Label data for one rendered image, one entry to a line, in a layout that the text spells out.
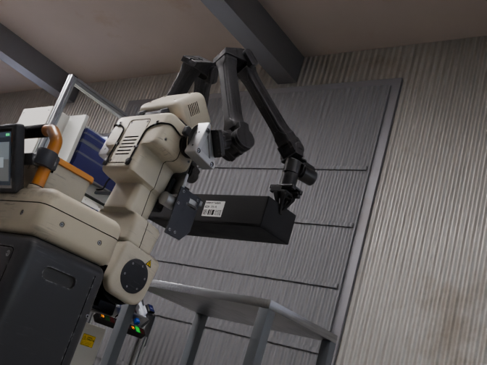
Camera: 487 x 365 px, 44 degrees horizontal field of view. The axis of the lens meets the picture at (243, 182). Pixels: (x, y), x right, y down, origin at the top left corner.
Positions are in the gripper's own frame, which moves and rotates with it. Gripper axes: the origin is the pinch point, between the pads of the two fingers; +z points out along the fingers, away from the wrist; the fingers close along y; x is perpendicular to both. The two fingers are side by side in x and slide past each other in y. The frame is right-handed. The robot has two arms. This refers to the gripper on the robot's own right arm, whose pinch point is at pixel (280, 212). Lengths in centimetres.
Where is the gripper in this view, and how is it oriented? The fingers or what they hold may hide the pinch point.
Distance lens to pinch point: 207.3
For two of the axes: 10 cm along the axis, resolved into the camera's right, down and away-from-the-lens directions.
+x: -5.9, -4.2, -6.9
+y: -7.6, 0.0, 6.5
